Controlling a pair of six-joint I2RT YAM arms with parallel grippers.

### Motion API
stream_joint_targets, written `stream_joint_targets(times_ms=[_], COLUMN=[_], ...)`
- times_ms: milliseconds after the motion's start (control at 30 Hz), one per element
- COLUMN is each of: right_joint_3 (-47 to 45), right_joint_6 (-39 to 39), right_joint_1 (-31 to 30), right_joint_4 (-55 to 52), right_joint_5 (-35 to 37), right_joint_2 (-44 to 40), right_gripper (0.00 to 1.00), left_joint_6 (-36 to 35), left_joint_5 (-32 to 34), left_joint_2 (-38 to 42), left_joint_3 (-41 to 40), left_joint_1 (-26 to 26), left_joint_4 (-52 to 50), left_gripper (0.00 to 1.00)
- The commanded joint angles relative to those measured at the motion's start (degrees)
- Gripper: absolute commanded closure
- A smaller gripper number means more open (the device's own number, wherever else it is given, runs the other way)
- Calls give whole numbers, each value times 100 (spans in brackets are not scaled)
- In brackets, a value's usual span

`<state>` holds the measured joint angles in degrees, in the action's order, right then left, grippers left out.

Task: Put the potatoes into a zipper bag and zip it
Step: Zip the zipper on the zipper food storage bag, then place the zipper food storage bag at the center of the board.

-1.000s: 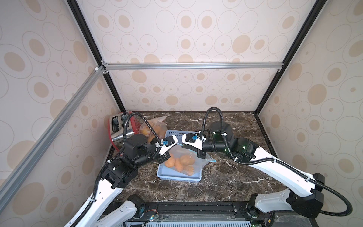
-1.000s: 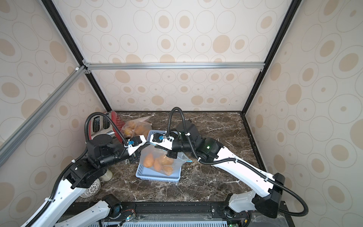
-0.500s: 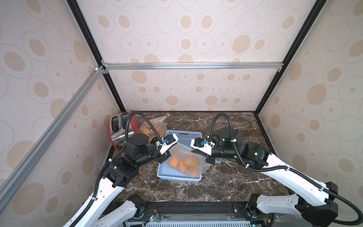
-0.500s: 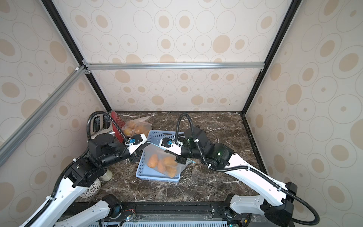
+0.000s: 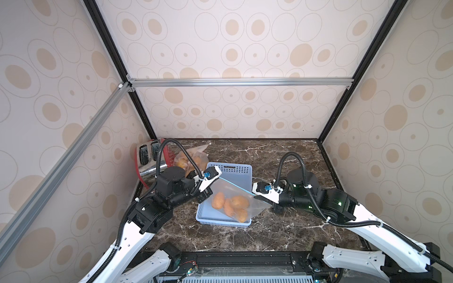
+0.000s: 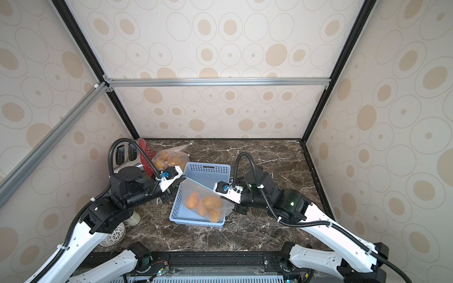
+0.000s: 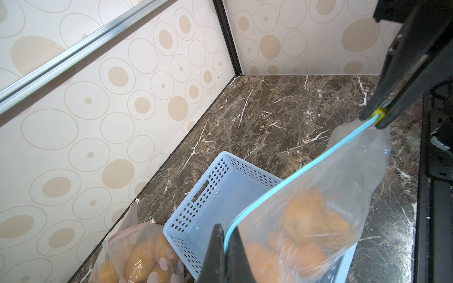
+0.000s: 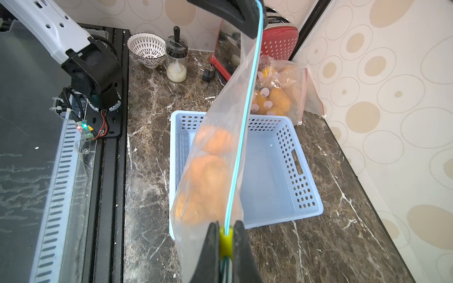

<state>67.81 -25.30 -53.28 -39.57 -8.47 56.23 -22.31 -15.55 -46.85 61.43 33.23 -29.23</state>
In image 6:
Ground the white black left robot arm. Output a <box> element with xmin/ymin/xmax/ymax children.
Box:
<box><xmin>28</xmin><ymin>138</ymin><xmax>183</xmax><ymax>283</ymax></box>

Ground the silver aluminium rail left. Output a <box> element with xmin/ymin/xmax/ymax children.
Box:
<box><xmin>1</xmin><ymin>82</ymin><xmax>107</xmax><ymax>206</ymax></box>

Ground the clear zipper bag pink strip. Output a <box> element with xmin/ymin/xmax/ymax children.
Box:
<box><xmin>152</xmin><ymin>143</ymin><xmax>192</xmax><ymax>162</ymax></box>
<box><xmin>153</xmin><ymin>155</ymin><xmax>189</xmax><ymax>171</ymax></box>

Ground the clear zipper bag blue strip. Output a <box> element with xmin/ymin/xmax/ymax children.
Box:
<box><xmin>172</xmin><ymin>178</ymin><xmax>234</xmax><ymax>226</ymax></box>

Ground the light blue plastic basket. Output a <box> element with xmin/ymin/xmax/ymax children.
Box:
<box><xmin>169</xmin><ymin>162</ymin><xmax>233</xmax><ymax>228</ymax></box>

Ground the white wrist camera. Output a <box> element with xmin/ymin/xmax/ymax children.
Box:
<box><xmin>159</xmin><ymin>166</ymin><xmax>185</xmax><ymax>192</ymax></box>
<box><xmin>213</xmin><ymin>182</ymin><xmax>243</xmax><ymax>204</ymax></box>

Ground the white perforated round object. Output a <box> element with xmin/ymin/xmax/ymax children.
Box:
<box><xmin>99</xmin><ymin>222</ymin><xmax>126</xmax><ymax>247</ymax></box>

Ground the silver aluminium rail back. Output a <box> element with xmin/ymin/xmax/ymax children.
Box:
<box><xmin>107</xmin><ymin>77</ymin><xmax>330</xmax><ymax>87</ymax></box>

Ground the silver aluminium rail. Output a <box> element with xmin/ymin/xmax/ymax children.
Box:
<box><xmin>1</xmin><ymin>82</ymin><xmax>107</xmax><ymax>206</ymax></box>
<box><xmin>107</xmin><ymin>77</ymin><xmax>330</xmax><ymax>87</ymax></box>

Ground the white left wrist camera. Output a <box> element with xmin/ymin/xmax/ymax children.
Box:
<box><xmin>159</xmin><ymin>166</ymin><xmax>185</xmax><ymax>192</ymax></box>

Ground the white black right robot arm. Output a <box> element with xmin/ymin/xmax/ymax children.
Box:
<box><xmin>221</xmin><ymin>152</ymin><xmax>411</xmax><ymax>283</ymax></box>

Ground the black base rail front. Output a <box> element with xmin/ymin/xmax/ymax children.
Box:
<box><xmin>81</xmin><ymin>250</ymin><xmax>355</xmax><ymax>283</ymax></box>

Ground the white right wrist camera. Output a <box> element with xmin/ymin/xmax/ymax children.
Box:
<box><xmin>213</xmin><ymin>182</ymin><xmax>243</xmax><ymax>204</ymax></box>

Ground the red and chrome toaster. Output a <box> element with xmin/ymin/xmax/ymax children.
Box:
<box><xmin>107</xmin><ymin>138</ymin><xmax>152</xmax><ymax>176</ymax></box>

